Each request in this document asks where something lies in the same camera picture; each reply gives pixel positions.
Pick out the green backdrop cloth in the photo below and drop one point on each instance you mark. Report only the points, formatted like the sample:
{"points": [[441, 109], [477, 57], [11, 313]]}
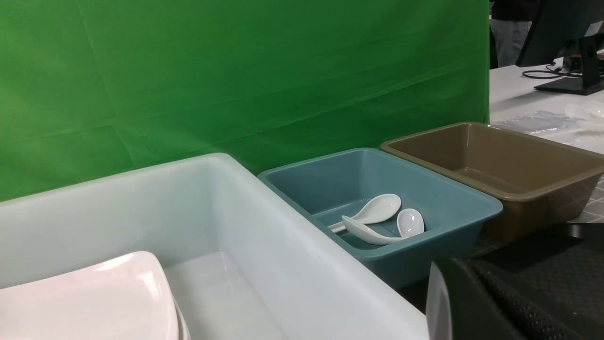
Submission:
{"points": [[92, 88]]}

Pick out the white ceramic spoon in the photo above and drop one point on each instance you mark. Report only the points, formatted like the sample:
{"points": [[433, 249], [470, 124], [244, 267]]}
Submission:
{"points": [[379, 209]]}

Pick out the white square plate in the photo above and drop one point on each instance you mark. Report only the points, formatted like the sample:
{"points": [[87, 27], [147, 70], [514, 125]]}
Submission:
{"points": [[184, 333], [126, 298]]}

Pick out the white side table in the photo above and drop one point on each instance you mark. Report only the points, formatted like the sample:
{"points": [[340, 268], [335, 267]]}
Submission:
{"points": [[511, 94]]}

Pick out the bottom white square plate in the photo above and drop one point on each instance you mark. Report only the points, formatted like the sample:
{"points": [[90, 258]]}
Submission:
{"points": [[184, 333]]}

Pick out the white spoon in teal bin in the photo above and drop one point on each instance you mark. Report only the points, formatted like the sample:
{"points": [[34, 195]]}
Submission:
{"points": [[363, 232]]}

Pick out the black serving tray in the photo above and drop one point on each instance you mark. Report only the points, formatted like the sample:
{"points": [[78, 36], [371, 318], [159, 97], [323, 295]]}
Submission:
{"points": [[548, 286]]}

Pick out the brown plastic bin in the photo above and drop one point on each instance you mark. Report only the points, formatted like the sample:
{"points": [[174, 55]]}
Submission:
{"points": [[539, 182]]}

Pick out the large translucent white bin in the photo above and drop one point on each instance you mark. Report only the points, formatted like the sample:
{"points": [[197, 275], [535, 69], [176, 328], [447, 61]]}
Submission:
{"points": [[242, 263]]}

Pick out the black monitor on stand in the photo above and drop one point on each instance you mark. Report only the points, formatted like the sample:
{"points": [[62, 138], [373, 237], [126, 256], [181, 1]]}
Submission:
{"points": [[560, 29]]}

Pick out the clear plastic bag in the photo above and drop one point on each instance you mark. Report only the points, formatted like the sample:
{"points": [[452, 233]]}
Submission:
{"points": [[541, 122]]}

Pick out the person in background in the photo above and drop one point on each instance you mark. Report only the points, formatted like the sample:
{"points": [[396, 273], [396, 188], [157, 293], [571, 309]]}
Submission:
{"points": [[510, 24]]}

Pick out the top white square plate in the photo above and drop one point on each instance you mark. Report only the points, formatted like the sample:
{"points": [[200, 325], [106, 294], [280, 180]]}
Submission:
{"points": [[126, 298]]}

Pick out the large white rice plate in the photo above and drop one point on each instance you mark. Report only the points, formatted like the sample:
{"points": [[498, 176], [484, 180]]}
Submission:
{"points": [[438, 306]]}

